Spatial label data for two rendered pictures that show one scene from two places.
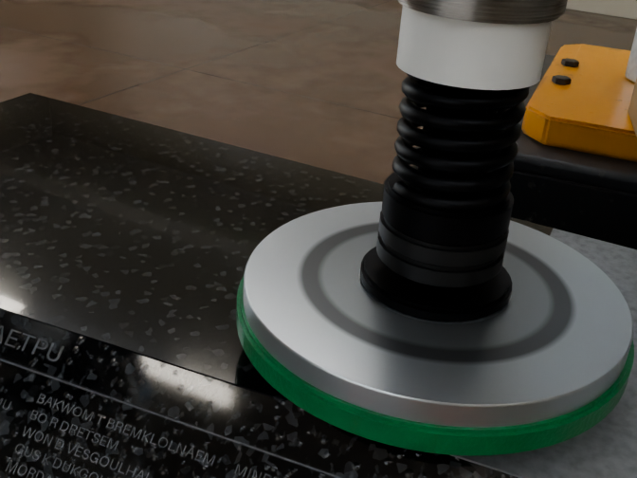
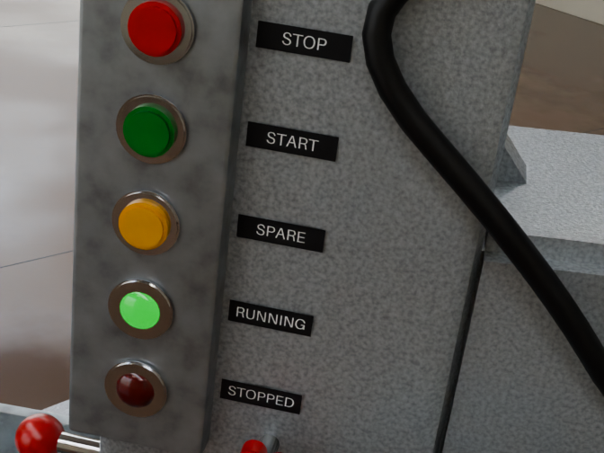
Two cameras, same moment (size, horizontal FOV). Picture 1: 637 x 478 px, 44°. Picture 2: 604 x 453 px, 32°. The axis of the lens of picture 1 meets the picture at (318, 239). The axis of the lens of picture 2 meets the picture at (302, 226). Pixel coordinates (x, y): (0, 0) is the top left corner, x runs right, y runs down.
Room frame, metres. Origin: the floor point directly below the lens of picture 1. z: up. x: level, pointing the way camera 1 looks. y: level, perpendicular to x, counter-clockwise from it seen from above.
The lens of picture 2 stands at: (-0.18, -0.26, 1.61)
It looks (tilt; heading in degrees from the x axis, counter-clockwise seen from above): 25 degrees down; 20
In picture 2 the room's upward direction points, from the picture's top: 7 degrees clockwise
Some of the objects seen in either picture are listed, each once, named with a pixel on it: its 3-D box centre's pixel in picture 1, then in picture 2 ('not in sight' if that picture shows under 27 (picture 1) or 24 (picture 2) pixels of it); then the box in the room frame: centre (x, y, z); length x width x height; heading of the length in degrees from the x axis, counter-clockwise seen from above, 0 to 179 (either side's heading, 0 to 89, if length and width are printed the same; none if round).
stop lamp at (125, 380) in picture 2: not in sight; (136, 387); (0.24, -0.03, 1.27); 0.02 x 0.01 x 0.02; 103
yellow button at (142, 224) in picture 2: not in sight; (145, 224); (0.24, -0.03, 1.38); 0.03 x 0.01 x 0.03; 103
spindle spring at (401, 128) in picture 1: (460, 116); not in sight; (0.38, -0.07, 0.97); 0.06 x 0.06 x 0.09
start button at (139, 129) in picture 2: not in sight; (150, 129); (0.24, -0.03, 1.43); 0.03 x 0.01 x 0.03; 103
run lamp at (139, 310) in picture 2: not in sight; (141, 308); (0.24, -0.03, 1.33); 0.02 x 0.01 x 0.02; 103
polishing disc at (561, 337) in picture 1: (432, 290); not in sight; (0.38, -0.07, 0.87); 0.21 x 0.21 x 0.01
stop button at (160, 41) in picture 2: not in sight; (156, 27); (0.24, -0.03, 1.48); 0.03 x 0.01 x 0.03; 103
